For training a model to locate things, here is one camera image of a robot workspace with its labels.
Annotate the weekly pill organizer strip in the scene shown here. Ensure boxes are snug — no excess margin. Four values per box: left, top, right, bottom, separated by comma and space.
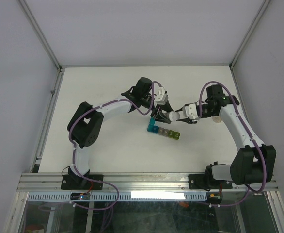
146, 118, 181, 140

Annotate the white pill bottle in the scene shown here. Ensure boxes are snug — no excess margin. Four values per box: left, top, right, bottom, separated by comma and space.
164, 111, 181, 122

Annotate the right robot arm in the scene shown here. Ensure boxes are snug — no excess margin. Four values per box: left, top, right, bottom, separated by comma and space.
168, 81, 276, 192

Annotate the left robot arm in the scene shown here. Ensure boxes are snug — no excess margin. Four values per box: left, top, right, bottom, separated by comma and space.
67, 77, 172, 189

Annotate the clear small pill bottle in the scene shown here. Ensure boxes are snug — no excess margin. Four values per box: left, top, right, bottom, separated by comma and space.
212, 116, 222, 123

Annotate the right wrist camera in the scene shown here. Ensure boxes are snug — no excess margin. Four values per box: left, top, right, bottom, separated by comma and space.
182, 103, 200, 122

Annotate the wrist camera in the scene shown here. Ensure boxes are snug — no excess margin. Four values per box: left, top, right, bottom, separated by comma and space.
154, 87, 168, 105
182, 103, 200, 122

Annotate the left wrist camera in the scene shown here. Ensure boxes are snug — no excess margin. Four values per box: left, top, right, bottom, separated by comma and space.
154, 87, 168, 105

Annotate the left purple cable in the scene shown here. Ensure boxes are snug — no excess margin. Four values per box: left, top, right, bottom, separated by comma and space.
67, 80, 162, 233

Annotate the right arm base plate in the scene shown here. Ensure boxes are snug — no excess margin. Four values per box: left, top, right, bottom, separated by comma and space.
188, 173, 233, 191

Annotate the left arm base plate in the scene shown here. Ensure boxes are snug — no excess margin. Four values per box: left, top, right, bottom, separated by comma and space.
61, 174, 103, 190

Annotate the right aluminium frame post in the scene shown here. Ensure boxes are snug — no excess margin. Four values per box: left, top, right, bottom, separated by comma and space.
229, 0, 272, 69

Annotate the aluminium frame post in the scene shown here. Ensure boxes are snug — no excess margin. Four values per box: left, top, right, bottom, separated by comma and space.
17, 0, 62, 70
229, 0, 272, 69

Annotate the white slotted cable duct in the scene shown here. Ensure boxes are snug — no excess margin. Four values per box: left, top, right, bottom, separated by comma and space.
28, 191, 207, 202

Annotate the aluminium mounting rail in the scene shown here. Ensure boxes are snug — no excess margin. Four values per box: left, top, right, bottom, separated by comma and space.
16, 171, 278, 194

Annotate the left aluminium frame post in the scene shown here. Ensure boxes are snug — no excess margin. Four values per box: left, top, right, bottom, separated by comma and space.
17, 0, 62, 70

